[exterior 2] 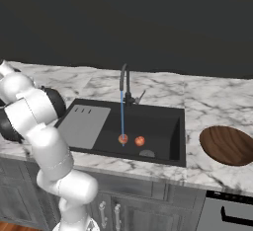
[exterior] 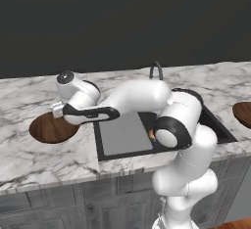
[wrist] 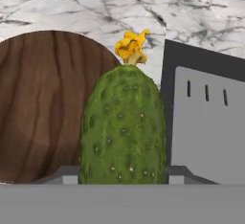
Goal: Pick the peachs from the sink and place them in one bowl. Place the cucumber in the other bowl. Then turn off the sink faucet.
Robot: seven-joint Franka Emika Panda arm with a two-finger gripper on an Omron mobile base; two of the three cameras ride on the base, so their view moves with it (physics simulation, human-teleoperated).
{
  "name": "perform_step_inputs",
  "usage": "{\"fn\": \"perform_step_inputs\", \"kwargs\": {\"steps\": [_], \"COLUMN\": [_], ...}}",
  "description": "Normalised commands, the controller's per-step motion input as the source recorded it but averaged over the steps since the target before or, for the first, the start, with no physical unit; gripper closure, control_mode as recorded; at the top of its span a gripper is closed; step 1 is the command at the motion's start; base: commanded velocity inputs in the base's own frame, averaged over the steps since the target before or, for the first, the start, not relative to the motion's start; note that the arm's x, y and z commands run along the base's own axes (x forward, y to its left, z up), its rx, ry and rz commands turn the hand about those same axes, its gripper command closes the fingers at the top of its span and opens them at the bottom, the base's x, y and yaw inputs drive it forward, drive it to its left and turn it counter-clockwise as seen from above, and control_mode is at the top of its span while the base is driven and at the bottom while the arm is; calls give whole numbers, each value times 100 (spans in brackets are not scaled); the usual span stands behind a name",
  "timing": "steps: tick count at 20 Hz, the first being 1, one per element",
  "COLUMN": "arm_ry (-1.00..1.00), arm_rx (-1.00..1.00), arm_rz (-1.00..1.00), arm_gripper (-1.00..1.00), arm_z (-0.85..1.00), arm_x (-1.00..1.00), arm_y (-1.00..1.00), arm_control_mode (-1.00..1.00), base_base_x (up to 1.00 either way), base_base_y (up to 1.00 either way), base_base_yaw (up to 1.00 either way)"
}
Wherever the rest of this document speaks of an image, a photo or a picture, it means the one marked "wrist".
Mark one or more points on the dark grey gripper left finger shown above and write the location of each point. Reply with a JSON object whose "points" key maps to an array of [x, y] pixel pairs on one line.
{"points": [[65, 175]]}

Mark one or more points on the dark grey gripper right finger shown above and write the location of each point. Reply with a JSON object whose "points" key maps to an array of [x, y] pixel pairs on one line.
{"points": [[178, 174]]}

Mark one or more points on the green cucumber with yellow flower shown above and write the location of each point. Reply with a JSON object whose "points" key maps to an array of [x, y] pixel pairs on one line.
{"points": [[122, 125]]}

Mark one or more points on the grey metal sink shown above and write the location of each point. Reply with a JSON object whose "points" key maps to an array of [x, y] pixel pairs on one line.
{"points": [[207, 132]]}

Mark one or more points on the brown wooden bowl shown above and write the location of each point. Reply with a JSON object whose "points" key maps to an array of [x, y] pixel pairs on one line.
{"points": [[41, 106]]}

